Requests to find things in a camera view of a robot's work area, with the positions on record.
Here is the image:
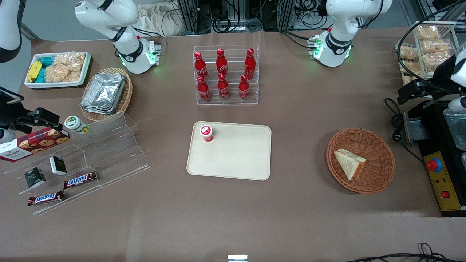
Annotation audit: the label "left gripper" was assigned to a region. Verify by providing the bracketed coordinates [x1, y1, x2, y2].
[397, 55, 458, 105]

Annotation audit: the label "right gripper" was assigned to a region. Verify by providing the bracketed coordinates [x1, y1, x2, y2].
[0, 87, 61, 134]

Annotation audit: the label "triangular sandwich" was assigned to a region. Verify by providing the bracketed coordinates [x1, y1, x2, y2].
[334, 148, 367, 181]

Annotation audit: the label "round brown wicker basket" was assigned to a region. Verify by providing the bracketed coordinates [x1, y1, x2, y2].
[326, 127, 396, 194]

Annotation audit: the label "oval tan wicker basket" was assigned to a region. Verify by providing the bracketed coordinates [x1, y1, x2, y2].
[80, 67, 133, 122]

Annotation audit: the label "beige plastic tray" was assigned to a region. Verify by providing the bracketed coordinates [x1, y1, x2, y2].
[186, 121, 272, 181]

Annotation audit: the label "red tartan cookie box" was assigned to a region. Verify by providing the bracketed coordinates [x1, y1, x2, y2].
[0, 127, 70, 163]

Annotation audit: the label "bagged fried snack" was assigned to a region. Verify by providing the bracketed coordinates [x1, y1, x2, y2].
[416, 25, 440, 40]
[400, 60, 425, 85]
[421, 39, 452, 55]
[422, 53, 450, 70]
[400, 45, 419, 61]

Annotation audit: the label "green lid white jar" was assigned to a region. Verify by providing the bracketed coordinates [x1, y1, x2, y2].
[64, 115, 90, 135]

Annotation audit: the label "black machine with yellow panel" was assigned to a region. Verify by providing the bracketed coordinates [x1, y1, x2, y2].
[403, 98, 466, 218]

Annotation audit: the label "small black white box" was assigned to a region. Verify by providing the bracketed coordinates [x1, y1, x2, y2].
[49, 156, 68, 176]

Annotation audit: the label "yellow snack packet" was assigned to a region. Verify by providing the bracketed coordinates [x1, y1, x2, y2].
[28, 61, 43, 83]

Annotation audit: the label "clear bag of crackers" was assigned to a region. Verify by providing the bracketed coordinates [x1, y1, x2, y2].
[55, 52, 86, 71]
[44, 63, 83, 83]

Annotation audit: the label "clear glass container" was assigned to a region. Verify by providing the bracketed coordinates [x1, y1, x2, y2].
[443, 108, 466, 151]

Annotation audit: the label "snickers chocolate bar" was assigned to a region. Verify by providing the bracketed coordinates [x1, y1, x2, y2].
[63, 171, 98, 190]
[27, 190, 65, 207]

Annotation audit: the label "stacked aluminium foil containers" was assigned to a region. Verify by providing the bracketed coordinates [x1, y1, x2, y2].
[81, 72, 126, 115]

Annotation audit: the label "white plastic bin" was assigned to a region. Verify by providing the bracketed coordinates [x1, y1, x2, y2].
[24, 51, 91, 89]

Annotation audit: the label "clear acrylic stepped stand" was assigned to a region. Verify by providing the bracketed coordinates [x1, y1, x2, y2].
[4, 111, 150, 216]

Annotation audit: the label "beige crumpled cloth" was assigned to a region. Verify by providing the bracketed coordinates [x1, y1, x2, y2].
[137, 4, 187, 37]

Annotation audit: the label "red cola bottle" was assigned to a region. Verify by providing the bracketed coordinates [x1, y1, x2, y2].
[216, 48, 229, 79]
[238, 75, 250, 101]
[194, 51, 209, 81]
[244, 48, 256, 80]
[197, 75, 211, 102]
[217, 73, 230, 101]

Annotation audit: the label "red yogurt cup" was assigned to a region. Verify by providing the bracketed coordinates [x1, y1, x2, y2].
[199, 124, 214, 143]

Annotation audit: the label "clear acrylic bottle rack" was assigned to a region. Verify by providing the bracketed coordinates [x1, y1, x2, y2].
[193, 45, 260, 106]

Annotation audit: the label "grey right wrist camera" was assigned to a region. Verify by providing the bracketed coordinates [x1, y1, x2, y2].
[0, 128, 16, 145]

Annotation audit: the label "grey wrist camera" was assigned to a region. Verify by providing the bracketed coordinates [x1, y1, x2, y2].
[0, 128, 16, 145]
[449, 96, 466, 114]

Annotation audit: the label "grey metal bracket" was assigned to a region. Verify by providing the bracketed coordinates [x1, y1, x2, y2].
[403, 109, 425, 145]

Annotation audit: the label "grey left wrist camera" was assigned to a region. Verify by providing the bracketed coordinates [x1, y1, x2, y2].
[449, 96, 466, 114]

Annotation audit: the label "black power cable with plug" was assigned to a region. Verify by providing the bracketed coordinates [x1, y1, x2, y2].
[385, 98, 424, 163]

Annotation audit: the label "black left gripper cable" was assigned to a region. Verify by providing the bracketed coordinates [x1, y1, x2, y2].
[396, 3, 466, 91]

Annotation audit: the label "white wire shelf rack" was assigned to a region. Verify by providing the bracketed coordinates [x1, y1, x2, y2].
[395, 21, 458, 86]

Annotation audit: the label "black left arm base cables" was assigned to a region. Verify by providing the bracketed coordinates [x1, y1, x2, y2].
[280, 29, 318, 50]

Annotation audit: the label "black right arm base cable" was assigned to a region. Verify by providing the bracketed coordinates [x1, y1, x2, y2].
[132, 25, 168, 56]

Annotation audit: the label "aluminium frame post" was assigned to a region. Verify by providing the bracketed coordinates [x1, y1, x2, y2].
[277, 0, 295, 32]
[178, 0, 199, 34]

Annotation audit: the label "thin black floor cable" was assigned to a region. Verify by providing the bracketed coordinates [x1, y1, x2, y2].
[344, 243, 466, 262]

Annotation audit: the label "tangled black background cables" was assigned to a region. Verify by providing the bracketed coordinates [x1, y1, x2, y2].
[200, 0, 277, 34]

